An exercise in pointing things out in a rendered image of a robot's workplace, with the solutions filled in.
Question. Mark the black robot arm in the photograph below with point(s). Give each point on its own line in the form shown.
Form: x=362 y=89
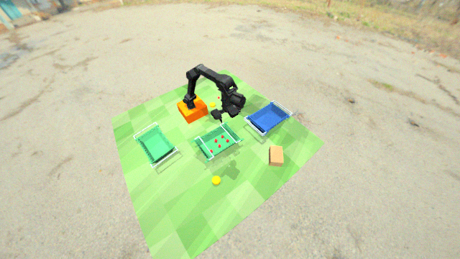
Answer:
x=223 y=83

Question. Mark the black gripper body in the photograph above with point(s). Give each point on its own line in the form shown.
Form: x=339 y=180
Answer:
x=217 y=113

